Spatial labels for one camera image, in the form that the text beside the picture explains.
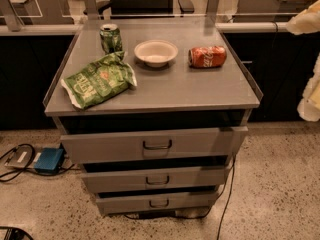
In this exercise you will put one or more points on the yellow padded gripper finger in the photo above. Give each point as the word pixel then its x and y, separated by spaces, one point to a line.
pixel 307 21
pixel 309 106

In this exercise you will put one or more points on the grey top drawer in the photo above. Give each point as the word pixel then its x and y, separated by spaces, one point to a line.
pixel 146 145

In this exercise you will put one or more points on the grey drawer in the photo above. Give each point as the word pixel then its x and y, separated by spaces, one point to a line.
pixel 156 202
pixel 147 179
pixel 146 145

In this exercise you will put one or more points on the grey middle drawer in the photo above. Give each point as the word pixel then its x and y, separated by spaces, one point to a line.
pixel 147 179

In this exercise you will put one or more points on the grey drawer cabinet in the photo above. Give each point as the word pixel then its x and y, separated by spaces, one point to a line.
pixel 172 97

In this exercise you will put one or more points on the grey bottom drawer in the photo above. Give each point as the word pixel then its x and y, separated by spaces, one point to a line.
pixel 156 202

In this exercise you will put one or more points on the orange Coca-Cola can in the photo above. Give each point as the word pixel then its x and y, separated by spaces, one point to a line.
pixel 207 57

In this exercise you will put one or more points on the white paper bowl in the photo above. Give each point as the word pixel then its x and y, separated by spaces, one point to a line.
pixel 156 53

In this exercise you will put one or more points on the green soda can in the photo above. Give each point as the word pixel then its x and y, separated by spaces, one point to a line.
pixel 110 38

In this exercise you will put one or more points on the green chip bag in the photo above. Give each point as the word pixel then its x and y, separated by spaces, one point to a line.
pixel 100 81

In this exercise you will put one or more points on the blue electronics box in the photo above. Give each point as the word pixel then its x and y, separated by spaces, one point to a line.
pixel 49 160

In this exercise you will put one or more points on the grey flat device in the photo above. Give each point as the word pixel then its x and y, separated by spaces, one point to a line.
pixel 23 157

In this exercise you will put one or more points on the dark object bottom left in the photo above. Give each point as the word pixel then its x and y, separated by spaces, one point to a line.
pixel 11 233

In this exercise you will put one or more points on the white horizontal rail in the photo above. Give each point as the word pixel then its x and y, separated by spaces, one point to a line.
pixel 66 30

